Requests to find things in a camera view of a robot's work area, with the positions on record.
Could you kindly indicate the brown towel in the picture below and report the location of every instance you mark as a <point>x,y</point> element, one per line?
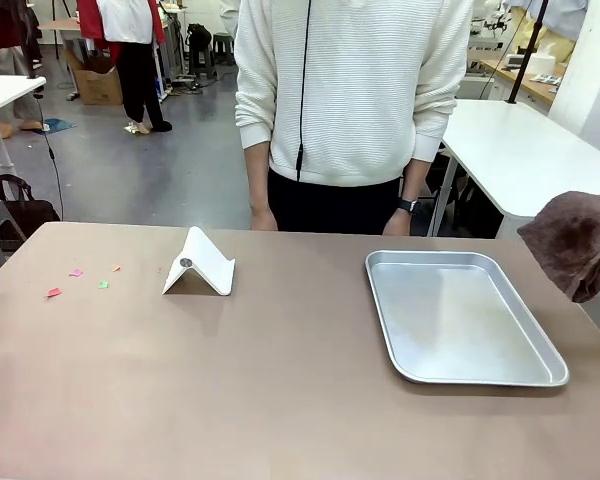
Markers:
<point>575,240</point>

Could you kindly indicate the black stool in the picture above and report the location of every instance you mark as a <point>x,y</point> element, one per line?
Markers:
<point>200,42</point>

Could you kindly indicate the brown cardboard box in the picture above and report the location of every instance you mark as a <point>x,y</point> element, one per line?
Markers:
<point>97,82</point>

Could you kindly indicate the green plastic stool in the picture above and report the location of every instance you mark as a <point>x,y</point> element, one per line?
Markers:
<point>223,47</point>

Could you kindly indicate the person's right hand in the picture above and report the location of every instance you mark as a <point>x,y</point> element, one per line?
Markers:
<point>264,220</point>

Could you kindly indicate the black stand pole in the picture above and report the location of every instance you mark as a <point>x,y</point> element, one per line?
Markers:
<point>527,50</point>

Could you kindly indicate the person's left hand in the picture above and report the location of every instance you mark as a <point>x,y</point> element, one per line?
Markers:
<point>396,225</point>

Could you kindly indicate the black trousers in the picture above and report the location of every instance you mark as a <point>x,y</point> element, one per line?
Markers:
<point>335,205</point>

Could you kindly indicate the white folded roller stand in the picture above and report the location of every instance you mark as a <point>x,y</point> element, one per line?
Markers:
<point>205,265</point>

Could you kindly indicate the bystander in red and white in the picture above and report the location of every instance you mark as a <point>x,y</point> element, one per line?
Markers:
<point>140,60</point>

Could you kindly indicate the wooden workbench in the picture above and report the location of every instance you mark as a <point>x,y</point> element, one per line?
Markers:
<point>525,80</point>

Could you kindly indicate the person's left forearm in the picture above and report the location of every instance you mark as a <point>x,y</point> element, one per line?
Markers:
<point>414,180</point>

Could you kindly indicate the silver metal tray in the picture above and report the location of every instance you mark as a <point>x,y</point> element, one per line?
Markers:
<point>455,320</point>

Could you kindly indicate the black wrist watch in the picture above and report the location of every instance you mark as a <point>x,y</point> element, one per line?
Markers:
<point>408,206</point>

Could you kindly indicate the person's right forearm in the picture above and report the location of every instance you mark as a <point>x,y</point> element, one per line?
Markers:
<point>258,175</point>

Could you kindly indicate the small white side table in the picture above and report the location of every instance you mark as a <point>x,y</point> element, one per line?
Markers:
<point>5,92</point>

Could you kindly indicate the large white work table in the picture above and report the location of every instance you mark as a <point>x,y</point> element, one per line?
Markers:
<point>520,150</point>

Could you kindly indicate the white knit sweater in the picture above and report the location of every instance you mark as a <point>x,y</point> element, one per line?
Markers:
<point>355,90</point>

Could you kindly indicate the red paper scrap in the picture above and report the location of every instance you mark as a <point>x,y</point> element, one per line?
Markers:
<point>53,292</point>

